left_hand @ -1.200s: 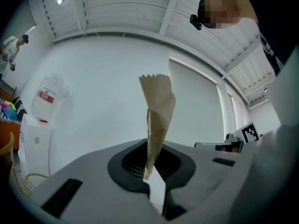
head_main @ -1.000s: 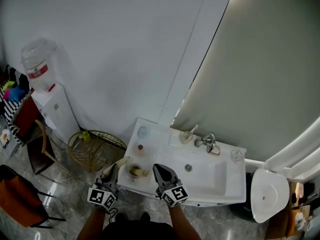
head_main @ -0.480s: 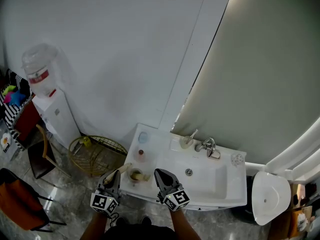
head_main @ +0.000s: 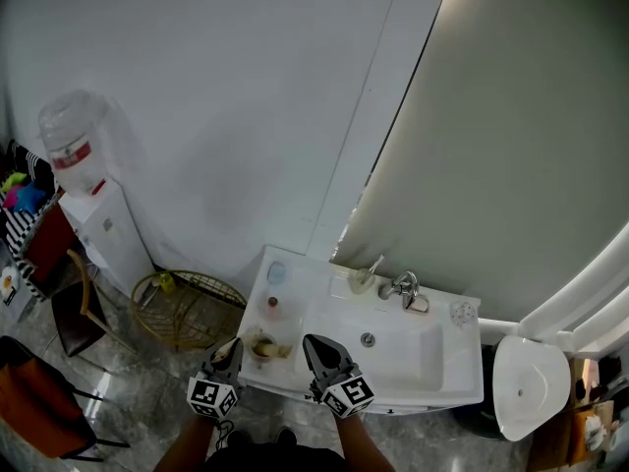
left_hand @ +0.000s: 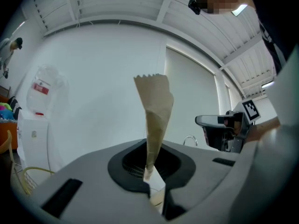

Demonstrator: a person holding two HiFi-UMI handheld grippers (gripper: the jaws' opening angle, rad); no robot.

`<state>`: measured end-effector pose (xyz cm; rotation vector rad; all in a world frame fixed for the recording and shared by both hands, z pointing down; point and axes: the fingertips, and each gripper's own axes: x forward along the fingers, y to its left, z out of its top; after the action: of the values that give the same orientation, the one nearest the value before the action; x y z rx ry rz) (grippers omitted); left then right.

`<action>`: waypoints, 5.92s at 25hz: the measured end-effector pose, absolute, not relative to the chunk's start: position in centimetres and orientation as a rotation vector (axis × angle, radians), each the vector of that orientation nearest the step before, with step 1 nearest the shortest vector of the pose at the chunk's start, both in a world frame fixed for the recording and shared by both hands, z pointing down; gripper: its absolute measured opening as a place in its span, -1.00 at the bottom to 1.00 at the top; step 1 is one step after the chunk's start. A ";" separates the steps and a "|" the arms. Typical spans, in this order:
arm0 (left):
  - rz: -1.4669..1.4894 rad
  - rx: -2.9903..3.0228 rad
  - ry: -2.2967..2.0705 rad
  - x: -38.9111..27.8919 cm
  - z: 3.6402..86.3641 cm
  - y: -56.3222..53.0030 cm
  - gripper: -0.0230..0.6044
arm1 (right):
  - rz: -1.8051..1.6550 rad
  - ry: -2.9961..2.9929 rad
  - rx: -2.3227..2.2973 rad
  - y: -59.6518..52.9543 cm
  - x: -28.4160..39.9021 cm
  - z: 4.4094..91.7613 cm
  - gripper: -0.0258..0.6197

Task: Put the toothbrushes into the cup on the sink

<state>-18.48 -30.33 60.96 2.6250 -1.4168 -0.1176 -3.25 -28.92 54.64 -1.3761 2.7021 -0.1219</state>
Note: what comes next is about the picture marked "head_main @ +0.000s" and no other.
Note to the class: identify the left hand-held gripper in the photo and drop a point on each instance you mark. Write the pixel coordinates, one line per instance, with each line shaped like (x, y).
(212, 394)

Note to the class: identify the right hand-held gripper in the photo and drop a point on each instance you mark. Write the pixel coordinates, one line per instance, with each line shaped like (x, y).
(344, 391)

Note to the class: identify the white ceramic sink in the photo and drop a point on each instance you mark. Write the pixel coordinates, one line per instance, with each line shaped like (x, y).
(403, 357)

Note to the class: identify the white toothbrush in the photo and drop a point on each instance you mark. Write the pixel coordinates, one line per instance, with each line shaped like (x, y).
(376, 265)

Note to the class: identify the person's right forearm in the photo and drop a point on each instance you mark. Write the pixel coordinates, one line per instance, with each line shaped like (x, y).
(361, 445)

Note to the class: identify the person's left forearm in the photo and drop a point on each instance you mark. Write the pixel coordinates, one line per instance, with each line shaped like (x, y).
(184, 448)

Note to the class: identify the chrome sink drain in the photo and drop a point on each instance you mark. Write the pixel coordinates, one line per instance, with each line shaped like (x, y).
(367, 339)

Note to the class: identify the clear round dish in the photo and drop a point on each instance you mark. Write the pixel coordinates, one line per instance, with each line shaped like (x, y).
(258, 344)

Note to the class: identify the clear container with brown cap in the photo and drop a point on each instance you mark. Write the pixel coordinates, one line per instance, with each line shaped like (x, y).
(275, 308)

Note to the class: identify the person's black shoe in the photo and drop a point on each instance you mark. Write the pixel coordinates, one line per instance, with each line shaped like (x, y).
(239, 438)
(286, 435)

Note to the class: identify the small yellow item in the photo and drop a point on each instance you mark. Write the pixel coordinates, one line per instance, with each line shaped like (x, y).
(167, 283)

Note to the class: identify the chrome faucet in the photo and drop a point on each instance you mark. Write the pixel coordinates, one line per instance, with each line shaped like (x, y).
(400, 287)

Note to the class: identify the person's black clothing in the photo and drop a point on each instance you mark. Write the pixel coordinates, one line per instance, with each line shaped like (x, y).
(275, 457)

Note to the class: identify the clear dotted glass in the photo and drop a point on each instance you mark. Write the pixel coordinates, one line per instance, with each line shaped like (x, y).
(463, 312)

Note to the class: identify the wooden chair dark seat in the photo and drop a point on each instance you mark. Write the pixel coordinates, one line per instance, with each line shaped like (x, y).
(78, 317)

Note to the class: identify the white water dispenser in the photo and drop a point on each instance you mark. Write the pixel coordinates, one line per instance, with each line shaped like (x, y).
(113, 244)

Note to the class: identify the red-brown cabinet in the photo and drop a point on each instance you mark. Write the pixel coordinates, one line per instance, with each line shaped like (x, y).
(49, 244)

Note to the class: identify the white box with egg picture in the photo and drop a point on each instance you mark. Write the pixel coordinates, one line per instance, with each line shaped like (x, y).
(10, 285)

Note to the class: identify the black white striped cloth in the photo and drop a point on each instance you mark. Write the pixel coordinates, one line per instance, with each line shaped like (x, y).
(22, 229)

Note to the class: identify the blue star toy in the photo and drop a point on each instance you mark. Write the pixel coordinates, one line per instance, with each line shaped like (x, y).
(30, 198)

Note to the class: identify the clear water bottle red label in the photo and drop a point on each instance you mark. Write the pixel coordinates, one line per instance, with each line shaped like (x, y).
(74, 140)

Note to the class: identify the pink star toy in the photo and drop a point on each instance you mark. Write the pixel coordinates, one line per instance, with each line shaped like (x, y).
(11, 198)

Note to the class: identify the brown cardboard boxes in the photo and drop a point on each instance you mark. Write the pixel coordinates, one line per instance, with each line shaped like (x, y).
(580, 426)

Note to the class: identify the green star toy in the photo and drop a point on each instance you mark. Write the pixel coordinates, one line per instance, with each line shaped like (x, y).
(12, 181)

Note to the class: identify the orange chair black frame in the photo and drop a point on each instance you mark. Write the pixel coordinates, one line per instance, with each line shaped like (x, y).
(34, 406)

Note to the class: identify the white rail frame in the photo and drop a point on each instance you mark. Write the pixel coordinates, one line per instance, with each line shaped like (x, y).
(580, 312)

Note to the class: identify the large wall mirror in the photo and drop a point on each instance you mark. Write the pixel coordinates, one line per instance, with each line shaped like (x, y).
(516, 140)

